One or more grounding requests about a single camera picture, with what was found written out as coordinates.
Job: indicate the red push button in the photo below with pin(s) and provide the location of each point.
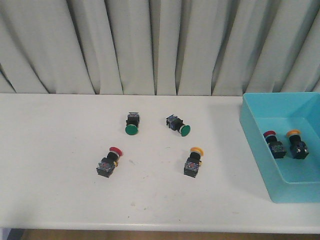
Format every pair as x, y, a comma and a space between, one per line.
276, 147
107, 164

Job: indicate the yellow push button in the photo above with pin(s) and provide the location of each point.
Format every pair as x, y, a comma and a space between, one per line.
193, 162
298, 148

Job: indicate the light blue plastic box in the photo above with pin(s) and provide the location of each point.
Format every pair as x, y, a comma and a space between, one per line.
288, 180

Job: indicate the right green push button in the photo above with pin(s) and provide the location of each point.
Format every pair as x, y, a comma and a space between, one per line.
174, 123

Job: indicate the green push button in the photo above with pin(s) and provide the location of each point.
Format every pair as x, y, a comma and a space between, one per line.
132, 123
174, 123

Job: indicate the left green push button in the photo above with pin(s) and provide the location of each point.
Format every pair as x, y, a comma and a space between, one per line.
132, 123

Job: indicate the white pleated curtain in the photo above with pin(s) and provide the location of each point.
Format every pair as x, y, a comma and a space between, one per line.
159, 47

